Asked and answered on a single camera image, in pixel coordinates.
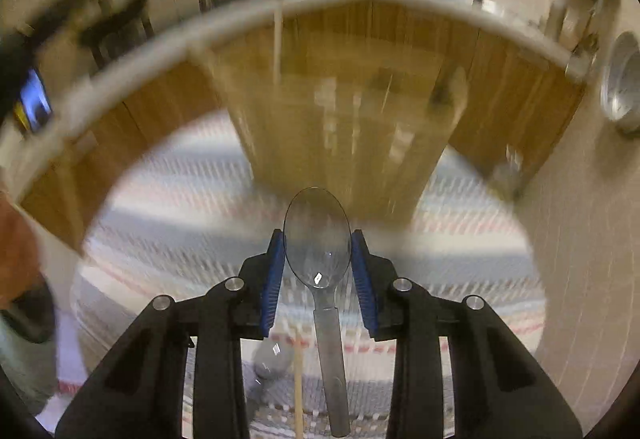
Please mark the grey-green clothing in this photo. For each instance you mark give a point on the grey-green clothing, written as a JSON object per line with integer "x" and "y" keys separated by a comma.
{"x": 25, "y": 359}

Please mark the striped woven tablecloth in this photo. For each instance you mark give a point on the striped woven tablecloth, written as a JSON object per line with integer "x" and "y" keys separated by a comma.
{"x": 175, "y": 229}

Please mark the person's left forearm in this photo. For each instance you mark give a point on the person's left forearm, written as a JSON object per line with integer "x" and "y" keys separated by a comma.
{"x": 17, "y": 249}

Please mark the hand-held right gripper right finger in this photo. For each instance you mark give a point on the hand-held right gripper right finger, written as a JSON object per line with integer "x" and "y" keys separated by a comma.
{"x": 362, "y": 289}

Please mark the smartphone with lit screen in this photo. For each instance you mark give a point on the smartphone with lit screen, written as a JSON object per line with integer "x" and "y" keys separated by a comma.
{"x": 34, "y": 99}

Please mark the wooden chopstick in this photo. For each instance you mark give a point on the wooden chopstick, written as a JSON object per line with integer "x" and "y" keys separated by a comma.
{"x": 298, "y": 384}

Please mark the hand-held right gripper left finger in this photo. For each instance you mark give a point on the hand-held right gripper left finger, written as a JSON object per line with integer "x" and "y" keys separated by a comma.
{"x": 270, "y": 289}

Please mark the round metal steamer tray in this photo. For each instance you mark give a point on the round metal steamer tray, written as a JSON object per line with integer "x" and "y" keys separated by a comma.
{"x": 622, "y": 84}

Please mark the beige plastic utensil basket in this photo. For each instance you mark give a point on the beige plastic utensil basket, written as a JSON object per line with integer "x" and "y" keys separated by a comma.
{"x": 350, "y": 159}

